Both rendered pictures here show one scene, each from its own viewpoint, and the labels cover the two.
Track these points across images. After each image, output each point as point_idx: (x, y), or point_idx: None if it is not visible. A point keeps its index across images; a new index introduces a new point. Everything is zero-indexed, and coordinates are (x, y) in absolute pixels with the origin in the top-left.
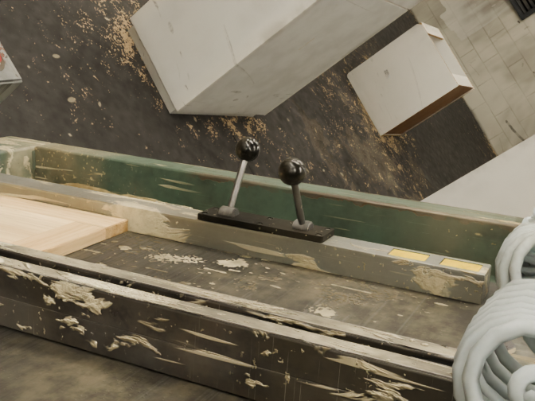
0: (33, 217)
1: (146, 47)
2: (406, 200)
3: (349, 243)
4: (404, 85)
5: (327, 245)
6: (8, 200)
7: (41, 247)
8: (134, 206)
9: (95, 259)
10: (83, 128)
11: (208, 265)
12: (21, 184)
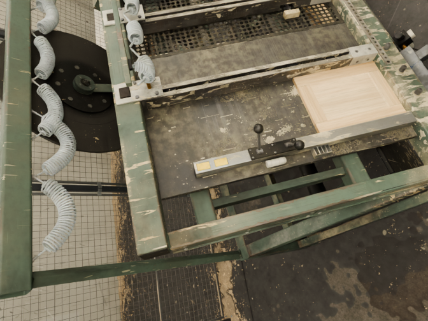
0: (341, 114)
1: None
2: (262, 220)
3: (241, 156)
4: None
5: (245, 150)
6: (366, 118)
7: (306, 99)
8: (321, 133)
9: (297, 113)
10: None
11: (272, 133)
12: (372, 121)
